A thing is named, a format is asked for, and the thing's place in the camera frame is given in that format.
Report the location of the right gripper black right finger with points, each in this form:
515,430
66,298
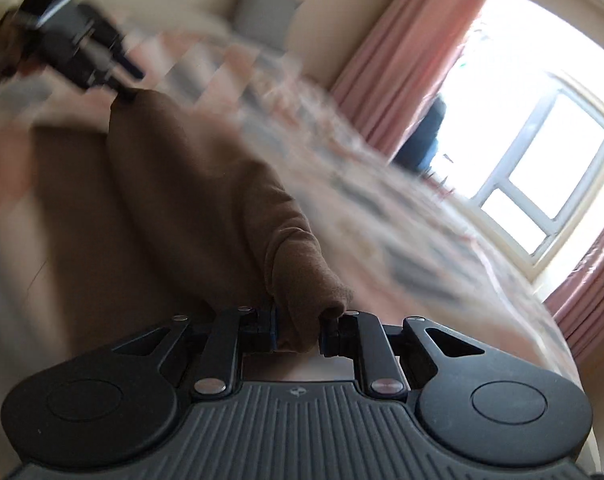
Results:
361,338

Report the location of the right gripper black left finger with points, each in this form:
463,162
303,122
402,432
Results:
234,334

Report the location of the brown garment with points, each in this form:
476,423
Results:
182,219

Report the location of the pink grey checkered bedspread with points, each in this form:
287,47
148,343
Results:
384,233

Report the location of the dark blue object by window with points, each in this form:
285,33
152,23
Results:
417,152

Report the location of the grey pillow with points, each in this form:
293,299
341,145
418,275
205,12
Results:
266,22

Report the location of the pink right curtain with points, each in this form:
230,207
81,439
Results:
577,305

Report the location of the pink curtain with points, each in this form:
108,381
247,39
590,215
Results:
577,305
391,80

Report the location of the pink left curtain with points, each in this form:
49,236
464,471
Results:
391,80

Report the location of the white framed window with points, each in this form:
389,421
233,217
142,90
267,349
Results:
521,146

